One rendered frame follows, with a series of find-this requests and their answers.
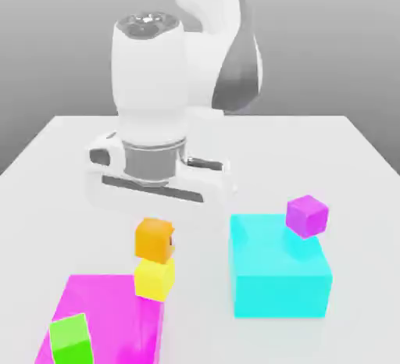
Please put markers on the large cyan box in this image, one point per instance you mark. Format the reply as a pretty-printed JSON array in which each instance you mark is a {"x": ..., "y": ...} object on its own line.
[{"x": 275, "y": 276}]

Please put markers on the small yellow cube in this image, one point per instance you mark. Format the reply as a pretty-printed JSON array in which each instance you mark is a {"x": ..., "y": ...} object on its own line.
[{"x": 153, "y": 279}]

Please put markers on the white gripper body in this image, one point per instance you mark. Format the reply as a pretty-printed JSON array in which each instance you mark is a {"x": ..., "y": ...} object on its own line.
[{"x": 212, "y": 189}]

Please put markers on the small green cube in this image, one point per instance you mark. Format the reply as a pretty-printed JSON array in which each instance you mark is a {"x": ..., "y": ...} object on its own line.
[{"x": 72, "y": 340}]

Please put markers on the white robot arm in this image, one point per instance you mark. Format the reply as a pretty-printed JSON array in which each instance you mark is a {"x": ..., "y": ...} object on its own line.
[{"x": 150, "y": 82}]

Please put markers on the small orange cube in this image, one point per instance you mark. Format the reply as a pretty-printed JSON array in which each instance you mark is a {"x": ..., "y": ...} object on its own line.
[{"x": 153, "y": 240}]

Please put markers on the small purple cube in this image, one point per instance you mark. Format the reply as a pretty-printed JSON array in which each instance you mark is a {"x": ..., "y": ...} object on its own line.
[{"x": 307, "y": 217}]

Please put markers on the large magenta box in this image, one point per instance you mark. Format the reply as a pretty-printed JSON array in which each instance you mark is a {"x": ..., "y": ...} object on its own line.
[{"x": 115, "y": 320}]

